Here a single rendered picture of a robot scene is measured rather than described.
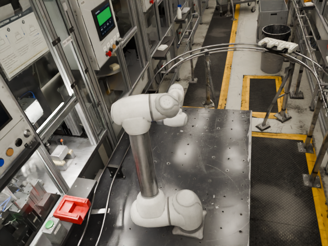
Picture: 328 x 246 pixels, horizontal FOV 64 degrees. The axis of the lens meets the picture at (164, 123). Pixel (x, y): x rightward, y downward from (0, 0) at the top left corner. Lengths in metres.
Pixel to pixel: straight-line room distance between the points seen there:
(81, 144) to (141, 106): 0.89
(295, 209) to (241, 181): 0.87
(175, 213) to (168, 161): 0.61
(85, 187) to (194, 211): 0.68
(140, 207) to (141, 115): 0.53
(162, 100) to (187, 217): 0.65
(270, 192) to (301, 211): 0.28
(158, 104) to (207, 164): 0.89
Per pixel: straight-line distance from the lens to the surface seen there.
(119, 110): 1.21
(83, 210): 1.59
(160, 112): 1.17
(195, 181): 1.84
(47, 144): 1.83
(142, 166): 1.33
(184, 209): 1.43
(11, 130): 1.32
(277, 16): 4.73
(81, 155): 1.89
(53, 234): 1.48
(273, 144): 3.08
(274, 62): 4.18
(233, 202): 1.76
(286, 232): 2.48
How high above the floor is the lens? 2.15
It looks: 40 degrees down
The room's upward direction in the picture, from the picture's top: 10 degrees counter-clockwise
